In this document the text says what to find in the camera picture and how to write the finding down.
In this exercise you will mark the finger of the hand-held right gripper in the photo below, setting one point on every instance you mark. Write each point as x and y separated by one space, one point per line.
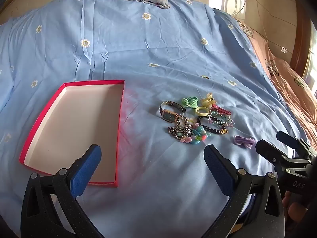
287 138
268 150

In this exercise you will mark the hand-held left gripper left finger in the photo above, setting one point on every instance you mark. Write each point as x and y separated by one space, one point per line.
86 169

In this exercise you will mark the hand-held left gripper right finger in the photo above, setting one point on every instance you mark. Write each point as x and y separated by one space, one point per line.
218 169

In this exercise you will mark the red cardboard box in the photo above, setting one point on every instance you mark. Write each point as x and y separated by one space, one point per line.
74 129

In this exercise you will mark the pink hair clip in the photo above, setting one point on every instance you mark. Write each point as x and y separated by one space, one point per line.
221 109

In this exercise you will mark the yellow hair claw clip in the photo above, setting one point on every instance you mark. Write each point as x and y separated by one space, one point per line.
207 99

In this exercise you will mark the gold square wristwatch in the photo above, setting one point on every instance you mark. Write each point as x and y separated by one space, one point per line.
171 115

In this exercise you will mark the person's right hand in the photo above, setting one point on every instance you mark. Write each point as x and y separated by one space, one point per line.
296 208

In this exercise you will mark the orange printed quilt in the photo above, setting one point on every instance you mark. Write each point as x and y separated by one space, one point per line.
284 79

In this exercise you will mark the blue floral bed sheet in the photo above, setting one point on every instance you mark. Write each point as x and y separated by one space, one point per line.
153 49

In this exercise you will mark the wall socket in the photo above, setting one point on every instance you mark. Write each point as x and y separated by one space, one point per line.
284 50

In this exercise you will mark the wooden bed frame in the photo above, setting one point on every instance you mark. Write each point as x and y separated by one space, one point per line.
301 42

